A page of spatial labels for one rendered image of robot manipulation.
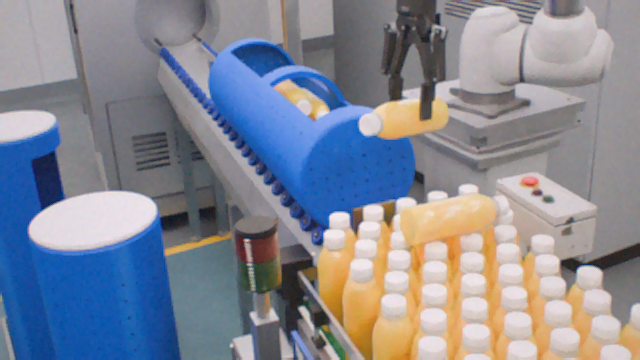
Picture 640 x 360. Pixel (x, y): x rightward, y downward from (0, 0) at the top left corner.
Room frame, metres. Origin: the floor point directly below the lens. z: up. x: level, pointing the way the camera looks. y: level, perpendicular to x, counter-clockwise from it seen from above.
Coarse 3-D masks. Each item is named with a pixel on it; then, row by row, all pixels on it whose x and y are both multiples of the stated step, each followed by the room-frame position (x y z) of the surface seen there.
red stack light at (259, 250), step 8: (272, 232) 0.97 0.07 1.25; (240, 240) 0.95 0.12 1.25; (248, 240) 0.95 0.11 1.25; (256, 240) 0.95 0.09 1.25; (264, 240) 0.95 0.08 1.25; (272, 240) 0.96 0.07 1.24; (240, 248) 0.96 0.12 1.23; (248, 248) 0.95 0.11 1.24; (256, 248) 0.95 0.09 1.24; (264, 248) 0.95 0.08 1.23; (272, 248) 0.96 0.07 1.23; (240, 256) 0.96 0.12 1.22; (248, 256) 0.95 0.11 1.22; (256, 256) 0.95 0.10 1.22; (264, 256) 0.95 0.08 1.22; (272, 256) 0.96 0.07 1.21
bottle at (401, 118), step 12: (384, 108) 1.30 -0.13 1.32; (396, 108) 1.30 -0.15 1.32; (408, 108) 1.32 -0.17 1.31; (444, 108) 1.38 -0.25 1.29; (384, 120) 1.28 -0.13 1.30; (396, 120) 1.28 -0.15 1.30; (408, 120) 1.30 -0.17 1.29; (432, 120) 1.35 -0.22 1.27; (444, 120) 1.37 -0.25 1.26; (384, 132) 1.28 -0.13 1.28; (396, 132) 1.29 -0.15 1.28; (408, 132) 1.31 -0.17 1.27; (420, 132) 1.34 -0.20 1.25
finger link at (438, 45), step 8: (440, 32) 1.32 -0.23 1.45; (432, 40) 1.33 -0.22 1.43; (440, 40) 1.33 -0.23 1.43; (432, 48) 1.33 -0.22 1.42; (440, 48) 1.32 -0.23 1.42; (432, 56) 1.32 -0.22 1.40; (440, 56) 1.32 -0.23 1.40; (432, 64) 1.32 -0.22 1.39; (440, 64) 1.32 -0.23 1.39; (432, 72) 1.32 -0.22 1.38; (440, 72) 1.31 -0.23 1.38; (440, 80) 1.31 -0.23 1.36
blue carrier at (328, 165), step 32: (224, 64) 2.21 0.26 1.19; (256, 64) 2.34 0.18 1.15; (288, 64) 2.38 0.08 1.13; (224, 96) 2.10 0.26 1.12; (256, 96) 1.87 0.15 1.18; (320, 96) 2.13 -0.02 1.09; (256, 128) 1.79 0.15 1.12; (288, 128) 1.62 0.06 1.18; (320, 128) 1.52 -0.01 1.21; (352, 128) 1.52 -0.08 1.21; (288, 160) 1.55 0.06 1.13; (320, 160) 1.49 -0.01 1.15; (352, 160) 1.52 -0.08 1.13; (384, 160) 1.54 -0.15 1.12; (320, 192) 1.49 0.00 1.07; (352, 192) 1.52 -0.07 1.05; (384, 192) 1.54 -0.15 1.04; (320, 224) 1.50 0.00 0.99
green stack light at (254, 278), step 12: (240, 264) 0.96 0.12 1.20; (252, 264) 0.95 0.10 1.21; (264, 264) 0.95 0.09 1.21; (276, 264) 0.96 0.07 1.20; (240, 276) 0.96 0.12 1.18; (252, 276) 0.95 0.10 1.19; (264, 276) 0.95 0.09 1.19; (276, 276) 0.96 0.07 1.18; (252, 288) 0.95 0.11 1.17; (264, 288) 0.95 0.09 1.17
